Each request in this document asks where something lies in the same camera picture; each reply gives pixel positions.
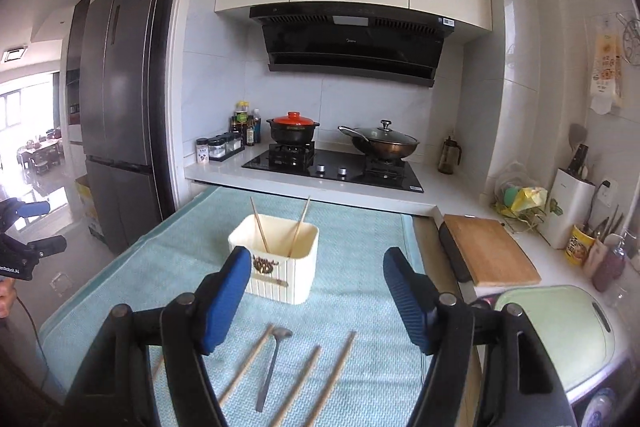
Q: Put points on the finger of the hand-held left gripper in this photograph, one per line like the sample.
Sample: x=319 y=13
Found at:
x=35 y=208
x=47 y=246

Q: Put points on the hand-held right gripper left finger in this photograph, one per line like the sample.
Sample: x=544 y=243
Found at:
x=227 y=302

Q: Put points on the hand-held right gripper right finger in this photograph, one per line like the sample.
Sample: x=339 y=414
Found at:
x=410 y=302

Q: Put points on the wooden chopstick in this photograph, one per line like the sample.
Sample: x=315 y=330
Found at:
x=300 y=224
x=297 y=384
x=260 y=227
x=247 y=362
x=332 y=374

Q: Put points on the cream ribbed utensil holder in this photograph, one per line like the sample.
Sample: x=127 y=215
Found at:
x=290 y=272

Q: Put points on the metal spoon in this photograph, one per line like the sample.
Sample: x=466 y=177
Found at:
x=270 y=372

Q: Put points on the person's left hand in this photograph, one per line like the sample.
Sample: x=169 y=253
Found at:
x=5 y=299

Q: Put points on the square floor vent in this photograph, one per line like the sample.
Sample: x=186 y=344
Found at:
x=62 y=283

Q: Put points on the dining table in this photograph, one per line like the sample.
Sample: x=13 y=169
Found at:
x=40 y=154

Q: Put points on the cardboard box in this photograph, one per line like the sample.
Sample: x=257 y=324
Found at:
x=90 y=207

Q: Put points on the black rounded bar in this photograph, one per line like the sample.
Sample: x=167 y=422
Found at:
x=455 y=252

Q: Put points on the teal woven cloth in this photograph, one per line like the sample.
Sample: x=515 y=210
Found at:
x=150 y=267

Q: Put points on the wooden cutting board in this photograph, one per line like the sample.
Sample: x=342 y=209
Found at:
x=495 y=252

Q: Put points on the green cutting board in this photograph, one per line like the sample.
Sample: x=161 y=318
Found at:
x=550 y=332

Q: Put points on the row of spice jars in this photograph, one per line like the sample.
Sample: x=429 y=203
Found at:
x=230 y=155

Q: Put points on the dark shelf cabinet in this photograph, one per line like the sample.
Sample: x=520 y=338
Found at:
x=77 y=67

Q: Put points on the glass pitcher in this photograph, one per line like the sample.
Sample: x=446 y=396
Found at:
x=448 y=157

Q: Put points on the white labelled spice jar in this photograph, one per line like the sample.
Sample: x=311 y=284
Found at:
x=202 y=153

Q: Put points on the grey refrigerator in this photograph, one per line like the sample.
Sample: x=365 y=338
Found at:
x=120 y=82

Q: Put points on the dark wok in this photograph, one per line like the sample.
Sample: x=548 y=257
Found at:
x=385 y=151

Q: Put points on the ceiling vent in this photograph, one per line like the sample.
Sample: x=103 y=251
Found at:
x=14 y=55

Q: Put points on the black gas stove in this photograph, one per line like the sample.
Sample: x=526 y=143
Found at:
x=330 y=169

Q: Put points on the clear spice jar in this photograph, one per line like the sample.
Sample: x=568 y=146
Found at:
x=235 y=141
x=226 y=143
x=216 y=147

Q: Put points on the clear plastic bag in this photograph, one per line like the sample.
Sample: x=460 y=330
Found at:
x=512 y=174

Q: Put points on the brown labelled bottle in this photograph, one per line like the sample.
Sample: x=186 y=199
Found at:
x=250 y=134

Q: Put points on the glass wok lid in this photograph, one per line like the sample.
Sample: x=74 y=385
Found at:
x=382 y=134

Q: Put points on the dark sauce bottle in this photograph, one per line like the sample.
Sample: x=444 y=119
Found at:
x=235 y=126

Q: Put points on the yellow cup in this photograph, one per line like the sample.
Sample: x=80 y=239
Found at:
x=579 y=249

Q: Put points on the black clay pot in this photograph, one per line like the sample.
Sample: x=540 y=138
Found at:
x=292 y=134

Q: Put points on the slim dark bottle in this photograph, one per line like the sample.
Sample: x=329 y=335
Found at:
x=257 y=124

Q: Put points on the white knife block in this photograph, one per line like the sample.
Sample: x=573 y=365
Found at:
x=567 y=212

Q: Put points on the pink cup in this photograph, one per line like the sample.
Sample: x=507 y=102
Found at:
x=594 y=259

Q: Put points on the yellow cap bottle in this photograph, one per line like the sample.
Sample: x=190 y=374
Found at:
x=242 y=109

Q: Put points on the orange pot lid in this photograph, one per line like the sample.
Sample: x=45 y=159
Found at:
x=292 y=118

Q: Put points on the purple soap bottle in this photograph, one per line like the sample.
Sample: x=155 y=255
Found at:
x=611 y=267

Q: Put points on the white blue container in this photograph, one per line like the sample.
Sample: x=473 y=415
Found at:
x=600 y=407

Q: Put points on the dark grey sink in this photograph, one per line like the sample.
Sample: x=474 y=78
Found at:
x=620 y=372

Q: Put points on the grey spatula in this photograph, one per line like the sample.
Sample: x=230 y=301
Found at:
x=578 y=134

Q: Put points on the black range hood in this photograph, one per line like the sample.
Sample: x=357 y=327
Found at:
x=350 y=42

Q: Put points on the hanging printed packet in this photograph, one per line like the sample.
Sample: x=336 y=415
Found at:
x=606 y=67

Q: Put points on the white wall outlet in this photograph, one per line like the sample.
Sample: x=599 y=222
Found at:
x=606 y=192

